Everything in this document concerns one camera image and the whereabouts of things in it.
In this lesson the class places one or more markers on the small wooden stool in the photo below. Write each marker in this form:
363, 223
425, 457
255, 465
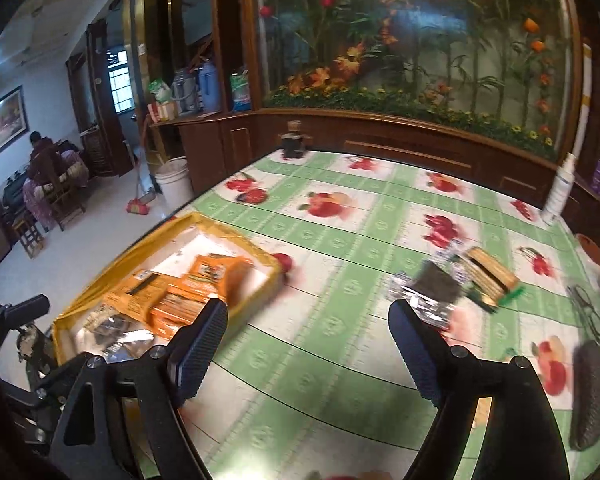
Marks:
30, 237

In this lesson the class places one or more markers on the brown wooden cabinet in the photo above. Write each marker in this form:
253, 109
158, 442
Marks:
380, 135

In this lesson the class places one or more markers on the red broom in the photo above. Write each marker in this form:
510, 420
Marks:
139, 206

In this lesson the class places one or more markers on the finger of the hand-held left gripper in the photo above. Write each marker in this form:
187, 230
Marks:
40, 396
25, 309

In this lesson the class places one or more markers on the glass case with artificial flowers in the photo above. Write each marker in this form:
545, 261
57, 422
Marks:
405, 50

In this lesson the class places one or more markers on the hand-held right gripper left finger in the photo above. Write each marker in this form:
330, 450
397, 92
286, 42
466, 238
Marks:
202, 355

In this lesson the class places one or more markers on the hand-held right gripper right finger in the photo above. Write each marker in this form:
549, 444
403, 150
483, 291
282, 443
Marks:
420, 360

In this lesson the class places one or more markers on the white plastic bucket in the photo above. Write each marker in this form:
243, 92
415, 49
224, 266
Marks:
172, 185

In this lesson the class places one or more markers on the green white bag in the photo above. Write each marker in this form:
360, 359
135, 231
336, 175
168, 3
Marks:
159, 91

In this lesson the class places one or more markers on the yellow snack box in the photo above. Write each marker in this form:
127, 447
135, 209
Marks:
180, 250

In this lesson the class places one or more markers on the framed wall painting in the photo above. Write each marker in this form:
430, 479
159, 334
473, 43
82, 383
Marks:
0, 125

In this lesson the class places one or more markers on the barred window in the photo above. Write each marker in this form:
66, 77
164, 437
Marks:
120, 85

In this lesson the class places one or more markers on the wooden chair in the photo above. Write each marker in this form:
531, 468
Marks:
62, 200

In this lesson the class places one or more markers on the large orange snack packet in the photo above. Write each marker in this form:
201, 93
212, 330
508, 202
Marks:
137, 290

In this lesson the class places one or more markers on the fruit print green tablecloth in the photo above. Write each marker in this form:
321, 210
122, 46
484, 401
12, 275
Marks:
330, 260

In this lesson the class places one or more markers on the silver foil snack packet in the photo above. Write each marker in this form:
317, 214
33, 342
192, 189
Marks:
405, 284
122, 342

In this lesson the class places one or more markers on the red clay pot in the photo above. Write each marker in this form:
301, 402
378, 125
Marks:
590, 247

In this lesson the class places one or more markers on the eyeglasses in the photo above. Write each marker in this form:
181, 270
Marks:
574, 294

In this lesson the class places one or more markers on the grey thermos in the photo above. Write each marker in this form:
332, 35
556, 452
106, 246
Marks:
185, 92

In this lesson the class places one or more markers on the cracker packet with green ends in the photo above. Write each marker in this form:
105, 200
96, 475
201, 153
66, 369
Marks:
490, 270

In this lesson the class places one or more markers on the black glasses case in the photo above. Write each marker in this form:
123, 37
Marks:
587, 400

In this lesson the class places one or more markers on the blue thermos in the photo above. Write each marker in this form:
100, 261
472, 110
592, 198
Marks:
210, 87

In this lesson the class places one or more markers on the dark ink bottle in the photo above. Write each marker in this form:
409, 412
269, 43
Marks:
294, 145

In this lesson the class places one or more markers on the small cardboard box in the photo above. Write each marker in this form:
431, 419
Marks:
162, 111

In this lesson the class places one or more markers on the rusty metal table bracket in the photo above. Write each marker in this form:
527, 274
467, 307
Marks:
30, 345

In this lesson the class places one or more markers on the clear packet with brown label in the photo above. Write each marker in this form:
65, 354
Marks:
97, 320

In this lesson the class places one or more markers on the white spray bottle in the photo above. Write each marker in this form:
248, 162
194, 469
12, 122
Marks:
555, 195

